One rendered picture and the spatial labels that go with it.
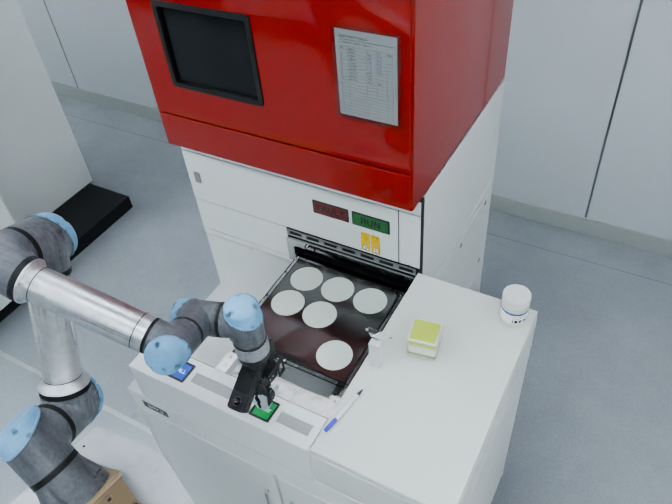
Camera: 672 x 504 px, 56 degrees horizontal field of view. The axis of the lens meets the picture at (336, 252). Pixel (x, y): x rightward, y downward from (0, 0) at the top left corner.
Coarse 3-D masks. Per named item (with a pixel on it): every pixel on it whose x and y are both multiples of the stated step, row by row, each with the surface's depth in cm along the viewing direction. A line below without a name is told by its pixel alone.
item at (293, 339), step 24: (312, 264) 196; (288, 288) 190; (360, 288) 188; (384, 288) 187; (264, 312) 184; (360, 312) 181; (384, 312) 180; (288, 336) 177; (312, 336) 176; (336, 336) 175; (360, 336) 175; (312, 360) 170
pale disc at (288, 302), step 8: (280, 296) 188; (288, 296) 188; (296, 296) 187; (272, 304) 186; (280, 304) 185; (288, 304) 185; (296, 304) 185; (280, 312) 183; (288, 312) 183; (296, 312) 183
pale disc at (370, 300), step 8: (368, 288) 187; (360, 296) 185; (368, 296) 185; (376, 296) 185; (384, 296) 185; (360, 304) 183; (368, 304) 183; (376, 304) 183; (384, 304) 182; (368, 312) 181; (376, 312) 180
